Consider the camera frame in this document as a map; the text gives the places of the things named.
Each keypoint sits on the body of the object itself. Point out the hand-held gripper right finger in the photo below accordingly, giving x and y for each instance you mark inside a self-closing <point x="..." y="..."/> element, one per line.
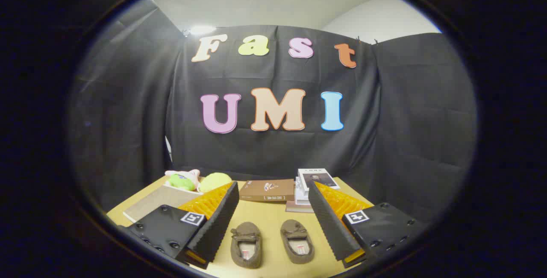
<point x="329" y="222"/>

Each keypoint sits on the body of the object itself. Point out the pink and green plush toy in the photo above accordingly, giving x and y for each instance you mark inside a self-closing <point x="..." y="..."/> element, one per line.
<point x="181" y="181"/>

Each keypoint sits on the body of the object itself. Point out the beige fabric storage box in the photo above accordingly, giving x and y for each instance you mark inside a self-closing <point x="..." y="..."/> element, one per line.
<point x="149" y="205"/>

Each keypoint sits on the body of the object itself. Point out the white magazine with portrait cover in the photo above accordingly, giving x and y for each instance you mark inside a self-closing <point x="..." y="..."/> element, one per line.
<point x="318" y="178"/>

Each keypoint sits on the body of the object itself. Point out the brown book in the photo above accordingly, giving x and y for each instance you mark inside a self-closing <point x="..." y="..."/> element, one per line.
<point x="265" y="190"/>

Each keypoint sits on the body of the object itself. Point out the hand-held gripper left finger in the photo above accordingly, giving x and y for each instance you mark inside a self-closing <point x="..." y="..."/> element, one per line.
<point x="216" y="222"/>

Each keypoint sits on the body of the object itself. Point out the yellow plush toy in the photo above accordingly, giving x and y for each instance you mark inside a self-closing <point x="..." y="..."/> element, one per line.
<point x="216" y="181"/>

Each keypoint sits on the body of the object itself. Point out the brown fuzzy shoe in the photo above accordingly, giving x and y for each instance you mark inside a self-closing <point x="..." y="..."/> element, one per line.
<point x="297" y="231"/>
<point x="246" y="250"/>

